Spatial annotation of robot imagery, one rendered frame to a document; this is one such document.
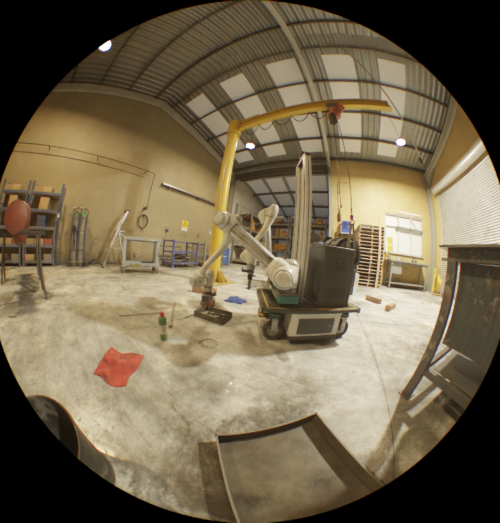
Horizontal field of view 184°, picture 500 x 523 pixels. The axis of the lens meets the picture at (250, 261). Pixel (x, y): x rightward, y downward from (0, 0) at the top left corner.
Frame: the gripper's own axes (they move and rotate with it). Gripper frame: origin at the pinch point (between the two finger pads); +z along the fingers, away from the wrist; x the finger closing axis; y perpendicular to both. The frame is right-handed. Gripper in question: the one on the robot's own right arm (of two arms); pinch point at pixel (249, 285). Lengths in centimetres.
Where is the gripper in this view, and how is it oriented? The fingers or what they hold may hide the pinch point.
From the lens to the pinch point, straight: 159.7
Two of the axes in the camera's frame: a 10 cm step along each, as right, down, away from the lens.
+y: 10.0, 1.0, 0.2
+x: -0.1, -0.5, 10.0
